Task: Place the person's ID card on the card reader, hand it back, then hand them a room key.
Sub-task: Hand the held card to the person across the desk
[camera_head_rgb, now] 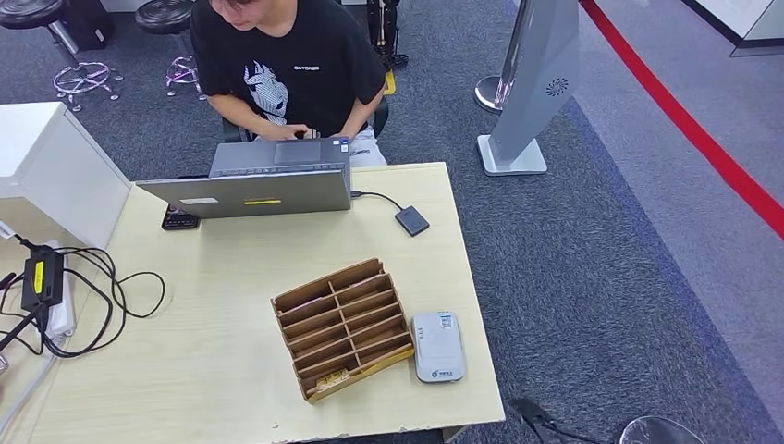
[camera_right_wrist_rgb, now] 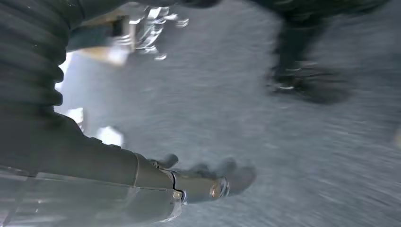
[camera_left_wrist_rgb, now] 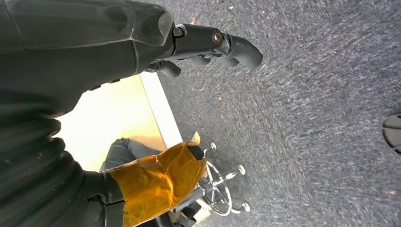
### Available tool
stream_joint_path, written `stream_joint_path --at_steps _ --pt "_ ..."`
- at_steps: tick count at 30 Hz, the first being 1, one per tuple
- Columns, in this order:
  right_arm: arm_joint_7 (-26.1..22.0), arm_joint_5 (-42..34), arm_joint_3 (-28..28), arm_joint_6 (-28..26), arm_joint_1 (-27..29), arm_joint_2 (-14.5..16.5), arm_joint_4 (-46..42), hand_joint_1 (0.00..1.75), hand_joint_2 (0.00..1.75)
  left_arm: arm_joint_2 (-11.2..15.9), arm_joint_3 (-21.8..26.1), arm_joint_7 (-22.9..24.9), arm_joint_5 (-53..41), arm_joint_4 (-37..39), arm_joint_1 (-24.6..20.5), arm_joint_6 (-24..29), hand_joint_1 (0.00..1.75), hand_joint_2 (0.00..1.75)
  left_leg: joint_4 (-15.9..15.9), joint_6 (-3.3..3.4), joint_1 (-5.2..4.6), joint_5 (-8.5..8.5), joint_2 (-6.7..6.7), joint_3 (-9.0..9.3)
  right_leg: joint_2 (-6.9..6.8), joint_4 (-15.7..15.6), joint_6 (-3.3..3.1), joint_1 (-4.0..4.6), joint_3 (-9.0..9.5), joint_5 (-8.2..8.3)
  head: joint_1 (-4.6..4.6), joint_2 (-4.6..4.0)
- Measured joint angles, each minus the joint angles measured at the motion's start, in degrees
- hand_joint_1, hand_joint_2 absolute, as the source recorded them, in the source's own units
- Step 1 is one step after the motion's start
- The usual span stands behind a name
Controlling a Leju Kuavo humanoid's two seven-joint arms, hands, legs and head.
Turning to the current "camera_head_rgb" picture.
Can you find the person's right hand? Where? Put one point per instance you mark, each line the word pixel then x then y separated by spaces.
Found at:
pixel 285 131

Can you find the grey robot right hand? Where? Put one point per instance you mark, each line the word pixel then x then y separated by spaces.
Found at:
pixel 534 418

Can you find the person's left hand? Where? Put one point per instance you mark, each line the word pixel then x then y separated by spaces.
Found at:
pixel 343 133

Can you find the brown wooden card organiser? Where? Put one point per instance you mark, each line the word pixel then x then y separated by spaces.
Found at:
pixel 343 325

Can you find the person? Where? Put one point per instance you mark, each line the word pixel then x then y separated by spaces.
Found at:
pixel 288 61

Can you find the white card reader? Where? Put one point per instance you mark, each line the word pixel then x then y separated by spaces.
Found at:
pixel 438 349

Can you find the gold room key card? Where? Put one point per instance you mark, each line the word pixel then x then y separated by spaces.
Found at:
pixel 332 382

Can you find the grey laptop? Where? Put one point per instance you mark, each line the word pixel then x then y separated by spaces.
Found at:
pixel 245 195

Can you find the dark grey external drive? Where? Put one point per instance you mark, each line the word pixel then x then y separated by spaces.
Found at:
pixel 412 220

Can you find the black tripod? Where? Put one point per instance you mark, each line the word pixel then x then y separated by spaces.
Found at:
pixel 388 30

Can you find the black phone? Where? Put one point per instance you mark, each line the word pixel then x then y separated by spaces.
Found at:
pixel 181 219

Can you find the black stool chrome base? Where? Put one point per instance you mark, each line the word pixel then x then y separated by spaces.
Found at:
pixel 27 11
pixel 166 15

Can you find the grey kiosk stand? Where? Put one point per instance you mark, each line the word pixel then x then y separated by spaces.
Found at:
pixel 534 73

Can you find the black bag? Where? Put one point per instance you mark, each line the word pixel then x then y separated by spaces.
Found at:
pixel 89 24

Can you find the white cabinet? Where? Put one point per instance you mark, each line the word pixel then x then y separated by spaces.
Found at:
pixel 55 159

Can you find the black power adapter yellow label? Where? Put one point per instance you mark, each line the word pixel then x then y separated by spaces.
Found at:
pixel 41 281

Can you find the white power strip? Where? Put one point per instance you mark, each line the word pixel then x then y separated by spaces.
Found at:
pixel 63 317

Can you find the red floor tape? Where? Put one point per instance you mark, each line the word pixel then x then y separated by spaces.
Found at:
pixel 674 113

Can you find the white counter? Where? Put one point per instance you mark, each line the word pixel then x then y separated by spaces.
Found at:
pixel 735 15

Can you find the chrome stanchion post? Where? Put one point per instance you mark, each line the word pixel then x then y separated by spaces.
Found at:
pixel 488 93

